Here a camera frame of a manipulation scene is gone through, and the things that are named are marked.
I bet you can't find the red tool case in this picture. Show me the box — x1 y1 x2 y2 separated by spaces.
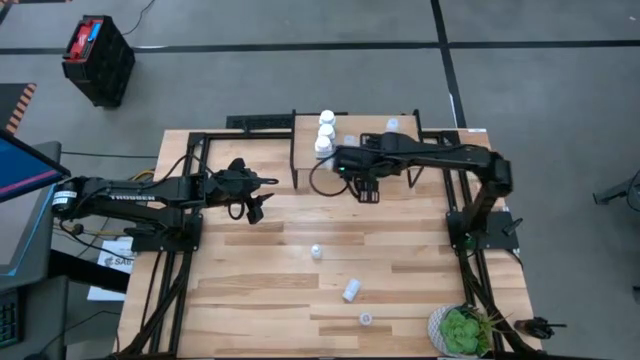
67 18 105 62

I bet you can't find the black slotted bar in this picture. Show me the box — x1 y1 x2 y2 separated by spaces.
225 113 296 132

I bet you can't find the black aluminium rig frame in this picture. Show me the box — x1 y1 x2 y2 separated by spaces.
117 109 544 360

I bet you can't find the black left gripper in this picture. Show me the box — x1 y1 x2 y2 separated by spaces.
202 163 280 225

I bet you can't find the computer monitor blue screen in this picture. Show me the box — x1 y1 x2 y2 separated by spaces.
0 128 72 205

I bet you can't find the black plastic crate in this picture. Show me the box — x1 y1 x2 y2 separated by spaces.
61 13 137 109

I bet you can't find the black chair leg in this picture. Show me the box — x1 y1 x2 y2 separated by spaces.
593 169 640 206

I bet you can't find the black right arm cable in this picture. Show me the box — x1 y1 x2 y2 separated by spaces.
308 159 359 198

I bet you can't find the black mat orange striped edge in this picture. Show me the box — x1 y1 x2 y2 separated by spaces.
0 82 38 137

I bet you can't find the black handheld device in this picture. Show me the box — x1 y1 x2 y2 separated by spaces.
513 316 569 341

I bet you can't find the thin black floor cable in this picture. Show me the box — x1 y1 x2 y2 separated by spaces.
60 149 160 160
121 0 157 37

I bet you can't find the succulent in white patterned pot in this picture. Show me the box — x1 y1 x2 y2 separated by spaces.
426 302 511 359

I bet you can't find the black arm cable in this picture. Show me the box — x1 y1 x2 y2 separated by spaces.
154 152 247 221
308 159 359 198

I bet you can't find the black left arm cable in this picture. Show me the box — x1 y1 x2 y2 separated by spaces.
154 152 247 221

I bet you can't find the wooden shelf black metal frame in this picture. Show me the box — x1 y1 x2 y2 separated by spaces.
289 108 429 190

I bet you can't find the white paper sheet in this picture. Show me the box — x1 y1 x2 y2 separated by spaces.
87 238 136 303

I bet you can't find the black backlit keyboard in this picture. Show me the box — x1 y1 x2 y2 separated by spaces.
0 288 24 350

